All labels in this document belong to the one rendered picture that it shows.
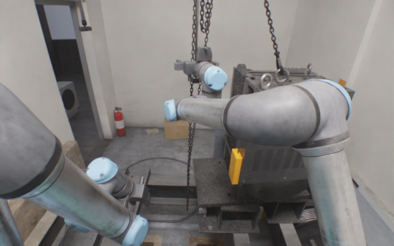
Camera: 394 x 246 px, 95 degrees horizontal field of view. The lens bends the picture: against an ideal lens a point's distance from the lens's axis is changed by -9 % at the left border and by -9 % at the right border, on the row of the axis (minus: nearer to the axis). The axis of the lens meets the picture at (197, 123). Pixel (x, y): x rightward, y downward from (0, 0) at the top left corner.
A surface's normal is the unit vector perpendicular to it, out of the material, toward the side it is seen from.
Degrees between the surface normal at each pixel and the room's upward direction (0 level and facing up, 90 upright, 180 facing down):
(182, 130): 90
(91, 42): 90
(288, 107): 50
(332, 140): 62
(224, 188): 0
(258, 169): 90
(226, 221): 0
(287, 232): 0
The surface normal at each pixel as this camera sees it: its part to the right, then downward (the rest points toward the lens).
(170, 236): 0.03, -0.87
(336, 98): 0.40, -0.23
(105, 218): 0.81, 0.37
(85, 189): 0.99, -0.02
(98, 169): -0.14, -0.61
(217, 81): 0.29, 0.45
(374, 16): -0.01, 0.49
